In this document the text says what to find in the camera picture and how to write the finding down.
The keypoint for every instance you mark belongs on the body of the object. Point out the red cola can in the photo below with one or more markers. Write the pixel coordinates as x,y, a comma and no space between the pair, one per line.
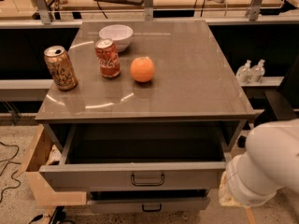
108,58

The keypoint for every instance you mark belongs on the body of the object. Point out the right clear sanitizer bottle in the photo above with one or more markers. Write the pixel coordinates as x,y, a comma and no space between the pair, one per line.
257,72

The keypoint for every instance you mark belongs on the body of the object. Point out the grey drawer cabinet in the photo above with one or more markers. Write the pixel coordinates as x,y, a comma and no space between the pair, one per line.
192,82

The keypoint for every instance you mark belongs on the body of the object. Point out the clear sanitizer bottle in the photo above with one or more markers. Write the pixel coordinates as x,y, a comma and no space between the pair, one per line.
243,72
257,72

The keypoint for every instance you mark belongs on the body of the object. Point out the gold soda can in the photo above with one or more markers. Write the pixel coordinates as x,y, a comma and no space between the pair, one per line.
60,67

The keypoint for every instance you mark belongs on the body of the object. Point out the grey top drawer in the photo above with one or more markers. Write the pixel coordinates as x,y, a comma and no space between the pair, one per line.
136,157

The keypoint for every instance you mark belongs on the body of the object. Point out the black office chair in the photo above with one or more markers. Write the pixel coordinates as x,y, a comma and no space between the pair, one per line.
281,103

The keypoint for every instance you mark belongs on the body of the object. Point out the white bowl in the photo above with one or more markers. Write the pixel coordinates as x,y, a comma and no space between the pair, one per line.
120,34

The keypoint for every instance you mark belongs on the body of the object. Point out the orange fruit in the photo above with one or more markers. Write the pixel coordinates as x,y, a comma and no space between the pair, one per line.
142,69

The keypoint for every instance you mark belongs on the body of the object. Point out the grey lower drawer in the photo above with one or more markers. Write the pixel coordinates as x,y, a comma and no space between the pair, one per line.
148,201

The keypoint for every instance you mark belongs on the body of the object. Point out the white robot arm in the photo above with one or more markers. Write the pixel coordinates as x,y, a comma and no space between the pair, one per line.
270,163

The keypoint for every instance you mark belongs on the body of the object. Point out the crumpled paper in box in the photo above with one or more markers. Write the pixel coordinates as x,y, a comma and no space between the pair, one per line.
54,156

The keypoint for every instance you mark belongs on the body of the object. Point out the grey drawer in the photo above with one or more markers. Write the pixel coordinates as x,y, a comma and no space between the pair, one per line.
148,201
136,157

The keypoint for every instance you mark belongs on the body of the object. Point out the cardboard box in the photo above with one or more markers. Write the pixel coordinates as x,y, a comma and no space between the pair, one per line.
36,155

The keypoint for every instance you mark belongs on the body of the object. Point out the left clear sanitizer bottle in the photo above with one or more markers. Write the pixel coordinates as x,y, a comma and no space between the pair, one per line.
243,72

